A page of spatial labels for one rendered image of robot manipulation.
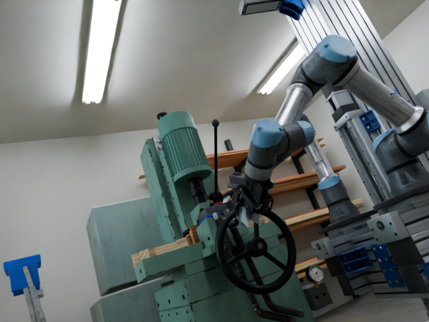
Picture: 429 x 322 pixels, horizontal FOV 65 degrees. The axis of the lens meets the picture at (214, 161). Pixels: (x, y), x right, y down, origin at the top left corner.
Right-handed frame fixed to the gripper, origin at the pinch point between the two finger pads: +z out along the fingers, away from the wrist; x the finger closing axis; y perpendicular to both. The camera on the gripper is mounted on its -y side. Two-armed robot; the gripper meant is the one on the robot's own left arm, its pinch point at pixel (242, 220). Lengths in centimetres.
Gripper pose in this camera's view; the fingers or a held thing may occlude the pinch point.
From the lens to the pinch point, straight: 108.7
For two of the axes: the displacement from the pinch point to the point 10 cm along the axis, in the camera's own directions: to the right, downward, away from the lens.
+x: 8.8, -1.9, 4.3
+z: -1.1, 8.1, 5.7
